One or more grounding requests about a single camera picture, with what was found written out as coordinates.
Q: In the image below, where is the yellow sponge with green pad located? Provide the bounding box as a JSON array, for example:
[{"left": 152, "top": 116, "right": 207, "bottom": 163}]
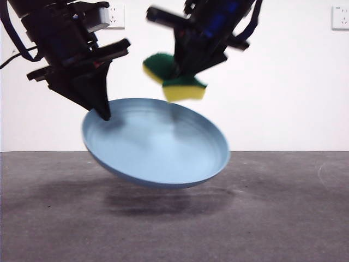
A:
[{"left": 142, "top": 52, "right": 208, "bottom": 103}]

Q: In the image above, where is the light blue round plate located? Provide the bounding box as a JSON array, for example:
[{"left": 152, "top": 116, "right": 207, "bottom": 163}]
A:
[{"left": 81, "top": 97, "right": 231, "bottom": 190}]

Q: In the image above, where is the black right arm cable sleeve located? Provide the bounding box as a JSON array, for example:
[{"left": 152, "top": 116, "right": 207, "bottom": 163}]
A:
[{"left": 233, "top": 0, "right": 264, "bottom": 39}]

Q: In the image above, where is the black arm cable sleeve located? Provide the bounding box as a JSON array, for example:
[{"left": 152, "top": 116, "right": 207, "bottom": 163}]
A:
[
  {"left": 233, "top": 0, "right": 264, "bottom": 39},
  {"left": 0, "top": 0, "right": 44, "bottom": 62}
]

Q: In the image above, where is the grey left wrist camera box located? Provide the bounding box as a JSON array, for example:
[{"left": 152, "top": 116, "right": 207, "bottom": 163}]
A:
[{"left": 81, "top": 2, "right": 111, "bottom": 33}]

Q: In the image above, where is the black left arm cable sleeve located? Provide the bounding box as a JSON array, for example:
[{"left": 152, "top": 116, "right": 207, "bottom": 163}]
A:
[{"left": 0, "top": 0, "right": 44, "bottom": 62}]

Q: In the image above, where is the thin black cable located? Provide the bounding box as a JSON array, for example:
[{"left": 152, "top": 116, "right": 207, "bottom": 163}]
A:
[{"left": 0, "top": 46, "right": 38, "bottom": 69}]

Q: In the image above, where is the white wall socket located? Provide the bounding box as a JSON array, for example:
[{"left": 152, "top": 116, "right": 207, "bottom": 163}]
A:
[
  {"left": 107, "top": 4, "right": 126, "bottom": 29},
  {"left": 332, "top": 5, "right": 349, "bottom": 31}
]

